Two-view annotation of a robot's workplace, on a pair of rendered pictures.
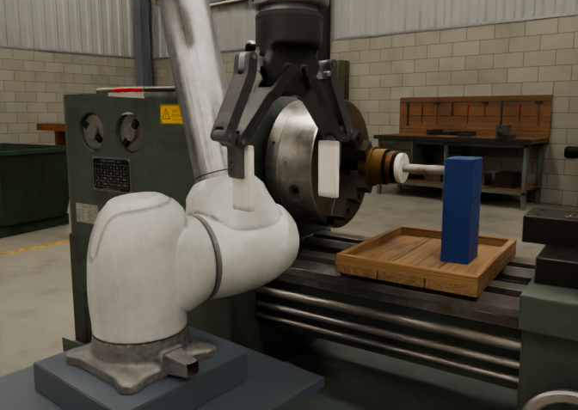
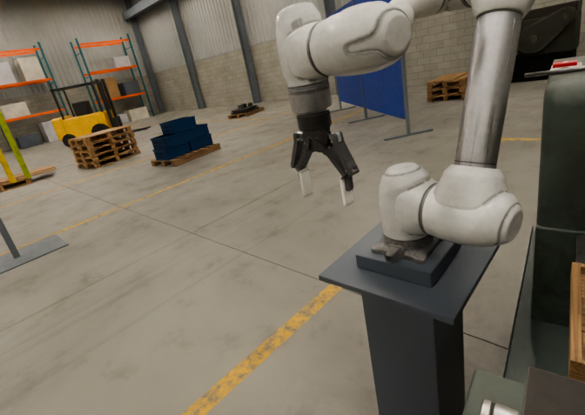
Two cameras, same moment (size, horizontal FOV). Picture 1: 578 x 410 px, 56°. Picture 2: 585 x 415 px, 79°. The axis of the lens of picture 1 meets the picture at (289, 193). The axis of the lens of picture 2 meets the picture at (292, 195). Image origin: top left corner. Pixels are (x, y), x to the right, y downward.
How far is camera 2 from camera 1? 104 cm
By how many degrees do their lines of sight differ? 93
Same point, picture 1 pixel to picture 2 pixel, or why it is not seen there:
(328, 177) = (345, 194)
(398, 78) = not seen: outside the picture
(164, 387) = (381, 258)
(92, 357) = not seen: hidden behind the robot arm
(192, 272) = (403, 214)
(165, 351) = (390, 244)
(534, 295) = (477, 378)
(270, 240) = (458, 218)
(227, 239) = (429, 205)
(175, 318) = (398, 233)
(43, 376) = not seen: hidden behind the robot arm
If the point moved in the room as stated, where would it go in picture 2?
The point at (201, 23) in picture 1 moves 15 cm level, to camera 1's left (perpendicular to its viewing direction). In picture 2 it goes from (483, 46) to (459, 48)
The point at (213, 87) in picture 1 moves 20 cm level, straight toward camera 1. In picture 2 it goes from (473, 99) to (396, 115)
